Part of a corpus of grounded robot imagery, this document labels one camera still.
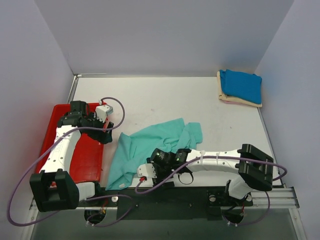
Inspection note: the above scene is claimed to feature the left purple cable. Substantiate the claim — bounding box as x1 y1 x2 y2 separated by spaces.
6 96 134 228

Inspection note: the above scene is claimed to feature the folded blue t shirt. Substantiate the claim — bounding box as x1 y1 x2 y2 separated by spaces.
219 69 262 105

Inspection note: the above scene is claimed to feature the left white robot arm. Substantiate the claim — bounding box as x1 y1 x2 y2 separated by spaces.
29 100 114 212

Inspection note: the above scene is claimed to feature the folded pink t shirt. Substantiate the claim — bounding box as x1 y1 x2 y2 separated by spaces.
221 100 243 105

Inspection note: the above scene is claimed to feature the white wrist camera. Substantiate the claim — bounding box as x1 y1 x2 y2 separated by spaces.
137 163 158 179
95 104 113 123

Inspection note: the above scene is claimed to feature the folded beige t shirt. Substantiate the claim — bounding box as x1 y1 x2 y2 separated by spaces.
216 71 263 108

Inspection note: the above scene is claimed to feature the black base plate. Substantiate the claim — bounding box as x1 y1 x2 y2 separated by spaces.
79 186 253 221

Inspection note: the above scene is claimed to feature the teal t shirt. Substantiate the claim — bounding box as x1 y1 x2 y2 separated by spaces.
105 118 203 191

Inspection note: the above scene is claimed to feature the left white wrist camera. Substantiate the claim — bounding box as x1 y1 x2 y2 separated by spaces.
95 104 113 123

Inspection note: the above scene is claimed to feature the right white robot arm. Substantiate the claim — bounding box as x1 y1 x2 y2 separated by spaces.
146 144 274 205

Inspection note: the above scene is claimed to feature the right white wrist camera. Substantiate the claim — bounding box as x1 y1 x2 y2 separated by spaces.
137 163 158 179

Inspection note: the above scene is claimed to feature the aluminium frame rail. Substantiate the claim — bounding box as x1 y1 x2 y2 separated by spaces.
29 186 300 211

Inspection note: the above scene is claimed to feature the purple cable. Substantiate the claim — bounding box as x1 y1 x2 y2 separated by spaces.
6 96 134 228
134 155 288 227

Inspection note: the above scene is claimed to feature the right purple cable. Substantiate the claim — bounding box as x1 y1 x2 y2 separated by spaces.
134 155 288 227

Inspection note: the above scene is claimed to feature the red plastic bin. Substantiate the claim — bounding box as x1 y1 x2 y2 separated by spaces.
40 104 104 184

